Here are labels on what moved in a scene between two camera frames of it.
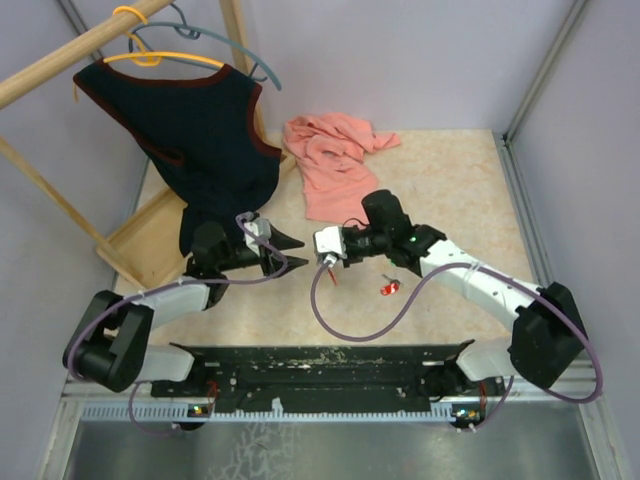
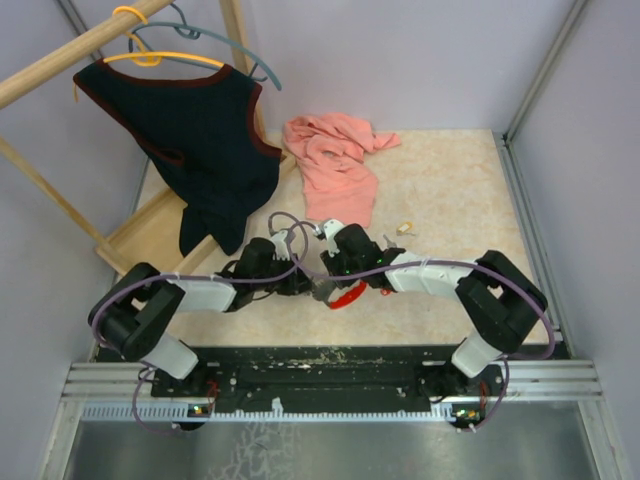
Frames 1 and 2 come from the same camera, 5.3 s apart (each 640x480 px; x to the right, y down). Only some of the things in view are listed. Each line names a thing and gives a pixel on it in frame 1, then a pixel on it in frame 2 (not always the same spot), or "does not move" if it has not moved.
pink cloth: x=328 y=150 does not move
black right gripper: x=349 y=260 → x=332 y=262
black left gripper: x=283 y=241 → x=297 y=283
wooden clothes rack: x=147 y=247 does not move
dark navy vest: x=198 y=138 does not move
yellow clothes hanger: x=150 y=58 does not move
